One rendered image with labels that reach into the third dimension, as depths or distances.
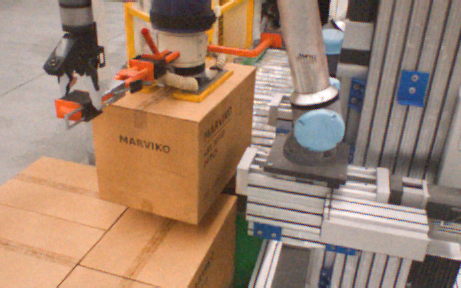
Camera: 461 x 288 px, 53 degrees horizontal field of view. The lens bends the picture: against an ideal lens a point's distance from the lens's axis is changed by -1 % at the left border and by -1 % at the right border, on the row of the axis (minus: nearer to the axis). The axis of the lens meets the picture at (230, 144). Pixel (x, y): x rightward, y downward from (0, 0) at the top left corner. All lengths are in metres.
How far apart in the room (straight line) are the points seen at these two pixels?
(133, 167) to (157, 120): 0.22
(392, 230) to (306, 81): 0.45
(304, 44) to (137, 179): 0.85
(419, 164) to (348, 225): 0.37
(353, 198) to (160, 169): 0.65
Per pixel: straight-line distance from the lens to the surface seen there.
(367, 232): 1.25
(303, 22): 1.04
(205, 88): 1.64
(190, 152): 1.50
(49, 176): 2.26
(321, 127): 1.09
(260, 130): 2.59
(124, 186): 1.71
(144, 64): 1.47
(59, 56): 1.15
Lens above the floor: 1.67
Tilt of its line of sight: 28 degrees down
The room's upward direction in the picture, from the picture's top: 2 degrees clockwise
